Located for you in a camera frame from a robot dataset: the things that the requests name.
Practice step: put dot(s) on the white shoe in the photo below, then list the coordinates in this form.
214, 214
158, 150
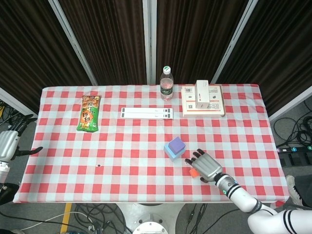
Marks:
292, 187

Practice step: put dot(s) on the black power strip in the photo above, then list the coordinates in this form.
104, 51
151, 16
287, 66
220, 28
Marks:
292, 149

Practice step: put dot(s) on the flat white orange box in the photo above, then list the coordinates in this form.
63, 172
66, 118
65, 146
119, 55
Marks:
217, 104

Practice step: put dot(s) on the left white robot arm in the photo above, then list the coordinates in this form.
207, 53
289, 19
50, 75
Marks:
3, 173

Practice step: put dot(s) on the blue cube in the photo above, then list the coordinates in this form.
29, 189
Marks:
174, 156

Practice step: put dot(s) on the red white checkered tablecloth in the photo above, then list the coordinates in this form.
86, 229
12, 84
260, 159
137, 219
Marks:
122, 158

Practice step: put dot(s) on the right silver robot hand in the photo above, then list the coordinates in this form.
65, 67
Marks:
207, 168

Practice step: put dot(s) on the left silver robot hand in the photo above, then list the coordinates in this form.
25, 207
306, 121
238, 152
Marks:
7, 145

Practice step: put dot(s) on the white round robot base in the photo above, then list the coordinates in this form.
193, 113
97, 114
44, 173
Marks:
151, 217

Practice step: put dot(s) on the clear water bottle green label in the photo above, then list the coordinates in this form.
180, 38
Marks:
166, 85

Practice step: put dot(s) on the white flat long box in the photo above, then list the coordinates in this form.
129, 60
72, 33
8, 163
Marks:
146, 113

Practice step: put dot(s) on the green snack bag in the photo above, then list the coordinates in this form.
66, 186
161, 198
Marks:
89, 114

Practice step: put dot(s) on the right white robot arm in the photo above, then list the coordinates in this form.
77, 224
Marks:
243, 197

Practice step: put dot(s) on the small white box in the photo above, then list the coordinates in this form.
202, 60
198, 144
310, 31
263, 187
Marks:
201, 95

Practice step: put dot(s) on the purple cube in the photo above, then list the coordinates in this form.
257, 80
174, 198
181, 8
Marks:
177, 144

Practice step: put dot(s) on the orange cube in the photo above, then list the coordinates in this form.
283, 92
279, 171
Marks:
193, 173

